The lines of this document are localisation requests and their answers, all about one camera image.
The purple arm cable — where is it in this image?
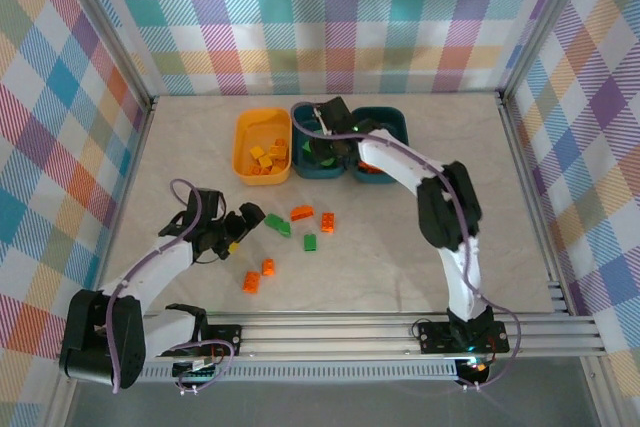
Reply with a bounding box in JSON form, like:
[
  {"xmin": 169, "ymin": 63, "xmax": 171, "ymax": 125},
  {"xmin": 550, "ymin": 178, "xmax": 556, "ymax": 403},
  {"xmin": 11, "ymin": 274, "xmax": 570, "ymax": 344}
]
[
  {"xmin": 104, "ymin": 177, "xmax": 240, "ymax": 396},
  {"xmin": 291, "ymin": 104, "xmax": 522, "ymax": 392}
]

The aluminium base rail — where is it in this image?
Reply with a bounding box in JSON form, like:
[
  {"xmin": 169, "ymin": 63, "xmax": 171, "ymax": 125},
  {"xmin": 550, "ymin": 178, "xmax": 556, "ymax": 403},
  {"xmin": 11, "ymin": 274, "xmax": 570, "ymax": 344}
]
[{"xmin": 52, "ymin": 313, "xmax": 609, "ymax": 364}]

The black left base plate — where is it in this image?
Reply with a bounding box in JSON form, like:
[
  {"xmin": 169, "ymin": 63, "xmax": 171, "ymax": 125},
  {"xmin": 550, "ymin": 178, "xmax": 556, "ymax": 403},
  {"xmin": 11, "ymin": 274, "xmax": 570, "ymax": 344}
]
[{"xmin": 204, "ymin": 324, "xmax": 244, "ymax": 357}]

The plaid fabric backdrop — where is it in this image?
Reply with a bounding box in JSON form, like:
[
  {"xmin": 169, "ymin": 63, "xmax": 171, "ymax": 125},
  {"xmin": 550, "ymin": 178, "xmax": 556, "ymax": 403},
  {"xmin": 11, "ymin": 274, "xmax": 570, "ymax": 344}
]
[
  {"xmin": 0, "ymin": 0, "xmax": 151, "ymax": 427},
  {"xmin": 64, "ymin": 0, "xmax": 586, "ymax": 98},
  {"xmin": 504, "ymin": 0, "xmax": 640, "ymax": 427}
]

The dark teal plastic container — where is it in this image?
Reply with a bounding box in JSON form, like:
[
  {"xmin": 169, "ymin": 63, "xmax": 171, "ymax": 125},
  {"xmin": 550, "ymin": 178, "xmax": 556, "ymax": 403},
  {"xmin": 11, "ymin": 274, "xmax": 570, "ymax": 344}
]
[
  {"xmin": 349, "ymin": 105, "xmax": 409, "ymax": 185},
  {"xmin": 290, "ymin": 102, "xmax": 351, "ymax": 181}
]

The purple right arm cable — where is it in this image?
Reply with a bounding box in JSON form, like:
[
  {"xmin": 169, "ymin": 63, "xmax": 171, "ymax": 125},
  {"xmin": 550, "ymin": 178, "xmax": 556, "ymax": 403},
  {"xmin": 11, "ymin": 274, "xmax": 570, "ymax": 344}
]
[{"xmin": 291, "ymin": 104, "xmax": 522, "ymax": 392}]

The grey slotted cable duct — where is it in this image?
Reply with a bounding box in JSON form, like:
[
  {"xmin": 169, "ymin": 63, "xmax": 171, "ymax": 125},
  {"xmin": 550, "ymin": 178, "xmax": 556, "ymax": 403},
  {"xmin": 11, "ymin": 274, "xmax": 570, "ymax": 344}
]
[{"xmin": 134, "ymin": 363, "xmax": 461, "ymax": 383}]

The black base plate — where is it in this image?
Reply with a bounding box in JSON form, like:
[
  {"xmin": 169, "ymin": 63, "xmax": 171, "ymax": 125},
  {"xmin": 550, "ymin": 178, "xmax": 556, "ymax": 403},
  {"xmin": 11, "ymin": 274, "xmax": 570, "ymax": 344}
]
[
  {"xmin": 416, "ymin": 320, "xmax": 510, "ymax": 354},
  {"xmin": 204, "ymin": 324, "xmax": 244, "ymax": 357}
]

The yellow plastic container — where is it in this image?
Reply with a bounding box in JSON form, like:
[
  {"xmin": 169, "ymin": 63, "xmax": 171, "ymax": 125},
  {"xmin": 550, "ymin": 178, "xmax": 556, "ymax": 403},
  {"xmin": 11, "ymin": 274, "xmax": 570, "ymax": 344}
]
[{"xmin": 233, "ymin": 106, "xmax": 293, "ymax": 187}]

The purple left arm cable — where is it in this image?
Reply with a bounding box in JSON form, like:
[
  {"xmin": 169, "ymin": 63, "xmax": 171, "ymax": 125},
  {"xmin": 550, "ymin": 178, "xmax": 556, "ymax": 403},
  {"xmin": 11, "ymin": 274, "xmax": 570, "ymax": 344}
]
[{"xmin": 104, "ymin": 177, "xmax": 240, "ymax": 396}]

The aluminium frame post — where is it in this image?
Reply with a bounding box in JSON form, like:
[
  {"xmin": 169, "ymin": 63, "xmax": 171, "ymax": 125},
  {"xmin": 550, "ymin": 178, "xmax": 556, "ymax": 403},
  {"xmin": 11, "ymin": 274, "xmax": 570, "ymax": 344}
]
[
  {"xmin": 497, "ymin": 0, "xmax": 599, "ymax": 103},
  {"xmin": 49, "ymin": 0, "xmax": 156, "ymax": 111}
]

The aluminium side rail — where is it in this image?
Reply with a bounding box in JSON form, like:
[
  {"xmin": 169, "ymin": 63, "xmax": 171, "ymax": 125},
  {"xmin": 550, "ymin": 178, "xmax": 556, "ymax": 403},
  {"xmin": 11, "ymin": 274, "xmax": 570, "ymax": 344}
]
[
  {"xmin": 84, "ymin": 95, "xmax": 159, "ymax": 321},
  {"xmin": 494, "ymin": 89, "xmax": 576, "ymax": 318}
]

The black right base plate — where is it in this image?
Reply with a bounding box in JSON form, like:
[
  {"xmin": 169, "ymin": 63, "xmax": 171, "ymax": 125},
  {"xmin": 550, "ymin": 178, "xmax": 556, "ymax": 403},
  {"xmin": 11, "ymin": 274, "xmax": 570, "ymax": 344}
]
[{"xmin": 416, "ymin": 320, "xmax": 510, "ymax": 354}]

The black orange electronics module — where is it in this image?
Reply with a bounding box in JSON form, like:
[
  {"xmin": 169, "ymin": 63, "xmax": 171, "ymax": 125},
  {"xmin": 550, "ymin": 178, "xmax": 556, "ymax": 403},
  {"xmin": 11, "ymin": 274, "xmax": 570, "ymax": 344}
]
[{"xmin": 457, "ymin": 357, "xmax": 492, "ymax": 386}]

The green circuit board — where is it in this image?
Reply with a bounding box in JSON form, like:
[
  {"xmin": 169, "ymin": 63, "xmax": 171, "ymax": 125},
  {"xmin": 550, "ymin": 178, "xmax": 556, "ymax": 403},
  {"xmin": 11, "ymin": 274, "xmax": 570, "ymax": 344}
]
[{"xmin": 172, "ymin": 355, "xmax": 225, "ymax": 379}]

